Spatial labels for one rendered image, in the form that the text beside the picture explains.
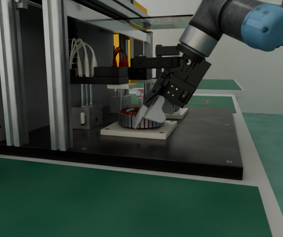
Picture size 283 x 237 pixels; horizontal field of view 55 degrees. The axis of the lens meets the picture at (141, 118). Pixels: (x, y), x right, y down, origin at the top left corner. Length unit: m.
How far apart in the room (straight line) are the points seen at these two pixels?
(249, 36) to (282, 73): 5.52
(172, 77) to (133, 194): 0.30
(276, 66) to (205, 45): 5.45
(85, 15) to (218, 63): 5.41
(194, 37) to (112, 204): 0.38
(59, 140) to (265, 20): 0.41
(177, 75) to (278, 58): 5.45
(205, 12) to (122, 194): 0.39
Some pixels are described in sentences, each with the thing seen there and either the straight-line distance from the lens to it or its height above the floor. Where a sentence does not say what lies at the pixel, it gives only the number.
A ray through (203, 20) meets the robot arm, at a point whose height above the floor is 1.01.
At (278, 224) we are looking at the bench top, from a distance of 0.36.
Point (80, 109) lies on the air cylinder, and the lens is 0.68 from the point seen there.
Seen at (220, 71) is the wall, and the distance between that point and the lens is 5.95.
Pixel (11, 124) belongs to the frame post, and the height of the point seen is 0.81.
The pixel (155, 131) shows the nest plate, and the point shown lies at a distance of 0.60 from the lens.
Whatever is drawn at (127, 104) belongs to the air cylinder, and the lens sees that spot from 0.92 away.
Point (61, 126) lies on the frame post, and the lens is 0.51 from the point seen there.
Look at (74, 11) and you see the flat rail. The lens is 0.57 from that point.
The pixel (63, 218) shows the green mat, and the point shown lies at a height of 0.75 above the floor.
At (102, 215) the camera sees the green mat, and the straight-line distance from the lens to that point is 0.34.
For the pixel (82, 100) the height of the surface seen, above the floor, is 0.84.
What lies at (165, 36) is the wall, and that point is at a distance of 6.10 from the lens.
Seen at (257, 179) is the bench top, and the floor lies 0.75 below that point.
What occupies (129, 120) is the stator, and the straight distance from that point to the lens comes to 0.61.
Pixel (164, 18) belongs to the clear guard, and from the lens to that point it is 0.85.
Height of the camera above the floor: 0.92
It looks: 11 degrees down
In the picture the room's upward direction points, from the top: straight up
